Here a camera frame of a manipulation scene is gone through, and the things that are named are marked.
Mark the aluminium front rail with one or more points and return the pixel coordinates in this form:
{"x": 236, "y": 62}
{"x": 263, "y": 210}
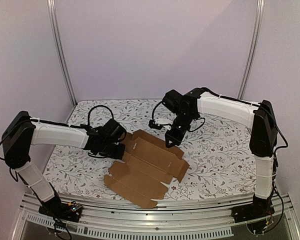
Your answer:
{"x": 204, "y": 219}

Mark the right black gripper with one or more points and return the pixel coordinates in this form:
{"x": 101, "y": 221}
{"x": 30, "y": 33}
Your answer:
{"x": 173, "y": 135}

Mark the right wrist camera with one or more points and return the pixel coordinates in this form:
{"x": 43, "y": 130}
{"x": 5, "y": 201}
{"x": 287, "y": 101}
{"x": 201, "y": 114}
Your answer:
{"x": 160, "y": 123}

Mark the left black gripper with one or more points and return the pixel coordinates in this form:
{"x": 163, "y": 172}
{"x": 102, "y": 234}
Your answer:
{"x": 119, "y": 154}

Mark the right aluminium frame post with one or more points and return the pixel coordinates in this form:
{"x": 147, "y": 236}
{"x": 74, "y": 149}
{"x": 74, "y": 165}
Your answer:
{"x": 252, "y": 49}

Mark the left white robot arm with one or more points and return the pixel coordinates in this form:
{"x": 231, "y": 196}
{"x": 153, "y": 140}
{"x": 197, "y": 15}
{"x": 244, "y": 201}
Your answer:
{"x": 25, "y": 131}

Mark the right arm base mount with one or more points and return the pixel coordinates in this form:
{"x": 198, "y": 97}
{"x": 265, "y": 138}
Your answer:
{"x": 259, "y": 208}

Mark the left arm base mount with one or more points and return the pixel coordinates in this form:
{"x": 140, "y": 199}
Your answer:
{"x": 57, "y": 209}

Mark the aluminium frame post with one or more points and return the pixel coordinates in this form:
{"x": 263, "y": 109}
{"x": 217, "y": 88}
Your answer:
{"x": 51, "y": 5}
{"x": 252, "y": 49}

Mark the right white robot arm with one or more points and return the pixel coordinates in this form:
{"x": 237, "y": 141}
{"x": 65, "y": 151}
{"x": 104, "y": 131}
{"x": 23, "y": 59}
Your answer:
{"x": 257, "y": 117}

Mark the brown cardboard box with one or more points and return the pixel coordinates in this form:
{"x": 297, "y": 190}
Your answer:
{"x": 146, "y": 169}

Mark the left aluminium frame post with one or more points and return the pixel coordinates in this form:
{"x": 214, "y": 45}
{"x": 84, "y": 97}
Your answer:
{"x": 51, "y": 5}

